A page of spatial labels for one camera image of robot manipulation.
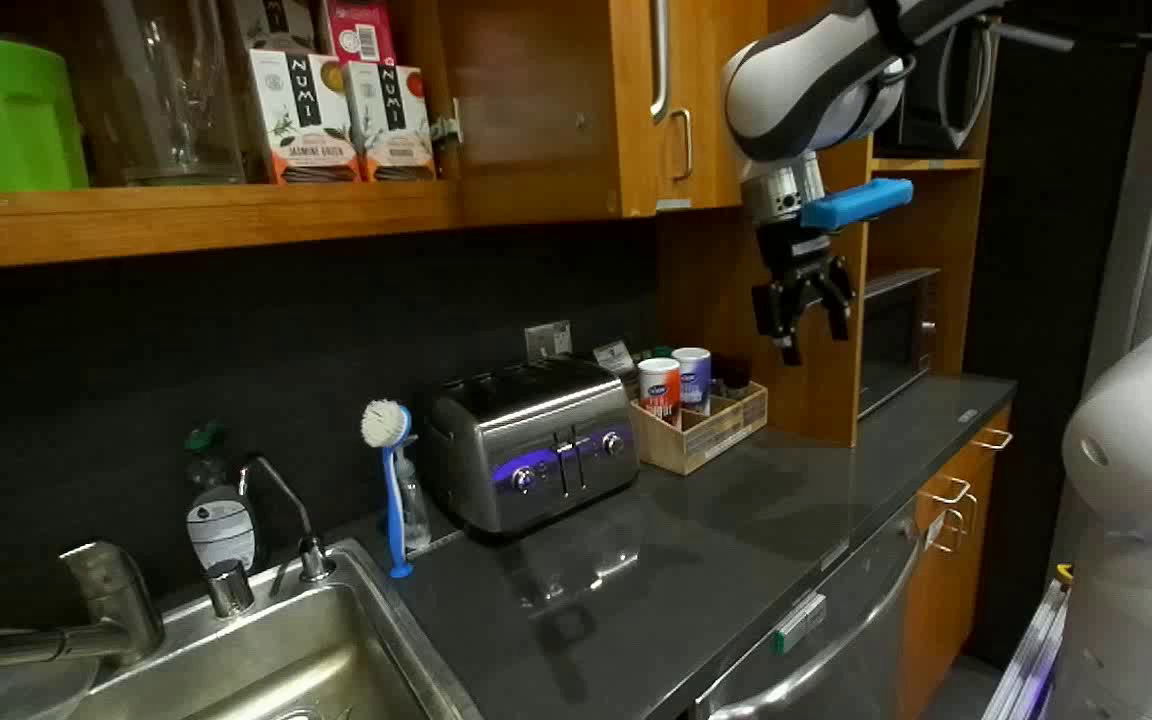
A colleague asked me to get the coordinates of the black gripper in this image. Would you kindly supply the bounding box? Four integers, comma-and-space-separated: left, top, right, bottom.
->
748, 215, 859, 369

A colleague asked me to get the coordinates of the metal cabinet pull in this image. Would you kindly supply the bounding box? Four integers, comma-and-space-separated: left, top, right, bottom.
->
964, 419, 1019, 458
923, 504, 976, 558
916, 470, 982, 517

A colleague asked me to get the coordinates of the narrow wooden cabinet door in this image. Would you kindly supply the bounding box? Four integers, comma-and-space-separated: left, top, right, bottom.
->
659, 0, 778, 215

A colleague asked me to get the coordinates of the wooden base cabinet door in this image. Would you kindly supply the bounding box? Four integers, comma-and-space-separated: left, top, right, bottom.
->
894, 405, 1019, 720

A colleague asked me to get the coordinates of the metal door hinge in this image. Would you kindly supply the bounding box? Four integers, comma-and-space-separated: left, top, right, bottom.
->
429, 95, 467, 153

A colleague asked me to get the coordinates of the wooden cabinet shelf body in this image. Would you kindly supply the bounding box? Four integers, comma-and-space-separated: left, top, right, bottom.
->
0, 0, 465, 281

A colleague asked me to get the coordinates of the tall wooden shelf unit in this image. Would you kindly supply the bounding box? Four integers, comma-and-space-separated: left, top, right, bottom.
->
652, 0, 997, 451

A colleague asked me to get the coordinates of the blue white paper cup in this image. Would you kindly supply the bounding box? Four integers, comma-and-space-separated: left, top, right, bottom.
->
667, 344, 719, 412

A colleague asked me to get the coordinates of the wooden condiment tray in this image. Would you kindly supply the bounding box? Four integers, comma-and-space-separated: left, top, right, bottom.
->
623, 374, 778, 481

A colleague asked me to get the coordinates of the red white paper cup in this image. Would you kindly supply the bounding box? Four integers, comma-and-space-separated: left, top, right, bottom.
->
634, 351, 686, 419

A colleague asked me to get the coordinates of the silver four-slot toaster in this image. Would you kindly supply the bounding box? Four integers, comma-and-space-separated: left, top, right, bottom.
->
415, 351, 645, 541

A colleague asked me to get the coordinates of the steel dishwasher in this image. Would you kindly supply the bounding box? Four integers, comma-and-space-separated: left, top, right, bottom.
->
686, 494, 937, 720

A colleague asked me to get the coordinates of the clear soap pump dispenser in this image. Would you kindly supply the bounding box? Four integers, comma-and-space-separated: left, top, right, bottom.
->
399, 451, 442, 558

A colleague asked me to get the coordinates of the blue white dish brush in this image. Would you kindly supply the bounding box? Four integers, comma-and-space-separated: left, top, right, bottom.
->
355, 392, 420, 584

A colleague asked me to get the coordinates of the white tea box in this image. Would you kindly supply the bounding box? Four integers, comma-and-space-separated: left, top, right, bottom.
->
241, 42, 365, 189
341, 55, 442, 185

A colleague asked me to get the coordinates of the pink box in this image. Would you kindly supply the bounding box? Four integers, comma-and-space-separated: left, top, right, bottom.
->
326, 0, 399, 69

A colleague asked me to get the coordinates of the thin curved water tap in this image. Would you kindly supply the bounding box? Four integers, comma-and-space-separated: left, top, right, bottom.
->
236, 447, 333, 592

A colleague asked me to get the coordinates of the stainless steel sink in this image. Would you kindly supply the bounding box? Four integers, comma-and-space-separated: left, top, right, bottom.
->
14, 535, 489, 720

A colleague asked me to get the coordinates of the green cap soap bottle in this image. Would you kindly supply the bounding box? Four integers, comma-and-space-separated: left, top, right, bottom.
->
180, 419, 264, 581

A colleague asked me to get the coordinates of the large steel sink faucet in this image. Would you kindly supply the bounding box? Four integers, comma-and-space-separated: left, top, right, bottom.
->
0, 535, 170, 681

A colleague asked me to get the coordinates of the green plastic bucket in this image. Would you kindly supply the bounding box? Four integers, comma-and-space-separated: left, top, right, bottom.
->
0, 30, 95, 194

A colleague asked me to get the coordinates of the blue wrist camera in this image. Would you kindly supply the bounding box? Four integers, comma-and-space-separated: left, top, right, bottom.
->
798, 170, 922, 240

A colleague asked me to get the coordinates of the steel wall outlet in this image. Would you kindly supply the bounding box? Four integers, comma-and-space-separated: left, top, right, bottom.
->
522, 315, 582, 369

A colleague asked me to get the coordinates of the metal cabinet door handle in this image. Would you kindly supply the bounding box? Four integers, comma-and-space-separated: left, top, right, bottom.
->
645, 0, 676, 128

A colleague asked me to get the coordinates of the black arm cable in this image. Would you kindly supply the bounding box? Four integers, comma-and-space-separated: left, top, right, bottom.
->
929, 7, 1008, 155

